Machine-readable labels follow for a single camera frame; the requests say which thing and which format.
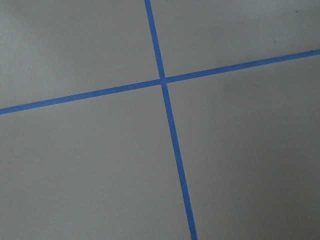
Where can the long blue tape strip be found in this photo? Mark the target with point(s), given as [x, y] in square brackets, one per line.
[171, 122]

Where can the crossing blue tape strip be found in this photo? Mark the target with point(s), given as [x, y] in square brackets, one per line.
[157, 82]

